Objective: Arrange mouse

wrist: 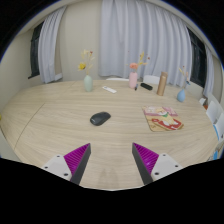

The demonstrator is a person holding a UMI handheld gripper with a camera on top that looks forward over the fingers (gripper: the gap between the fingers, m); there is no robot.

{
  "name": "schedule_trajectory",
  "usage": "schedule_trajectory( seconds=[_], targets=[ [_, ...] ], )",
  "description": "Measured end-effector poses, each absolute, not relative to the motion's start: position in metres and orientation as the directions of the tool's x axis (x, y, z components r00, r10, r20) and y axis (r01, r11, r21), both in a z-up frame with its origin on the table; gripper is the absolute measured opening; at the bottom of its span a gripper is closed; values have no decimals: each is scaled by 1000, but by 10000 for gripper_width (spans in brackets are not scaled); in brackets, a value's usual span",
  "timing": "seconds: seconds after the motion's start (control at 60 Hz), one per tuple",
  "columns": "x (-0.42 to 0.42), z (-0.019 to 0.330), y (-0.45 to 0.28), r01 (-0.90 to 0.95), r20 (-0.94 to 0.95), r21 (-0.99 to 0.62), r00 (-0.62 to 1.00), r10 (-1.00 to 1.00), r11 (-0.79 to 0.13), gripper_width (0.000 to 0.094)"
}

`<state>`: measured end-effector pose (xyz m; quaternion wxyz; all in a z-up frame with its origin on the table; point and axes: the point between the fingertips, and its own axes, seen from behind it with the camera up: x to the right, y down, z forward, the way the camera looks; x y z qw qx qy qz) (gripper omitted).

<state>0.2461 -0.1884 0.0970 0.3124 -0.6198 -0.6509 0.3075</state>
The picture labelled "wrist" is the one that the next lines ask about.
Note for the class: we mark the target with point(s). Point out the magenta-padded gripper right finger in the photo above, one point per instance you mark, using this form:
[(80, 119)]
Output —
[(146, 158)]

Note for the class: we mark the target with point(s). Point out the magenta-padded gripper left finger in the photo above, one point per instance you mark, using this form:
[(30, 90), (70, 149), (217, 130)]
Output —
[(78, 159)]

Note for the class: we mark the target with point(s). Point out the black computer mouse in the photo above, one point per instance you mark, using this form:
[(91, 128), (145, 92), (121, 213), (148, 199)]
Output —
[(100, 118)]

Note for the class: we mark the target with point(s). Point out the cartoon print mouse pad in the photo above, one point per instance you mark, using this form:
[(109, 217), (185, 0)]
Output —
[(162, 119)]

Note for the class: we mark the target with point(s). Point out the blue vase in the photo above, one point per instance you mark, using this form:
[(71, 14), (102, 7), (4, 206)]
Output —
[(181, 96)]

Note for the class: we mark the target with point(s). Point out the dark pen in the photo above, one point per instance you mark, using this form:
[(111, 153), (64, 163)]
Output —
[(136, 87)]

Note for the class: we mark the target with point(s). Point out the black rectangular case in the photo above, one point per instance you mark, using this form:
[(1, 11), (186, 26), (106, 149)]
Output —
[(146, 86)]

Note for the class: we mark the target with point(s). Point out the bronze thermos bottle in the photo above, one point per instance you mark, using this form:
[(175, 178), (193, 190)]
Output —
[(162, 84)]

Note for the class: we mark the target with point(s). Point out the pale green vase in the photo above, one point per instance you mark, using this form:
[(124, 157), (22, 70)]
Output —
[(88, 84)]

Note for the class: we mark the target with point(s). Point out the white remote control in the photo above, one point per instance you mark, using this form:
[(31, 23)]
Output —
[(109, 89)]

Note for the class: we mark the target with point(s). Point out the pink vase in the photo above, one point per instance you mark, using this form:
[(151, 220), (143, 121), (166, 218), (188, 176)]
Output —
[(133, 80)]

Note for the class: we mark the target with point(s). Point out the beige dried flower bunch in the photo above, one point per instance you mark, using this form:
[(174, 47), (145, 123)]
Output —
[(185, 78)]

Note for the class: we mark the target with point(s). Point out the yellow dried flower bunch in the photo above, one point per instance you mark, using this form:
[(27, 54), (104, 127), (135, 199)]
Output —
[(82, 66)]

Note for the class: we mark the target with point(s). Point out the narrow white curtain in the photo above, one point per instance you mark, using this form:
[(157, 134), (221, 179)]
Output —
[(208, 75), (49, 46)]

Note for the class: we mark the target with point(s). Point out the dark window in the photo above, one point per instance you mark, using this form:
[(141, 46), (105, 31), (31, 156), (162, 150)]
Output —
[(35, 50), (197, 60)]

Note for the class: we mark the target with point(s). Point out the wide white curtain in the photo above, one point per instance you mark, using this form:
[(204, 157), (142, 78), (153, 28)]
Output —
[(143, 36)]

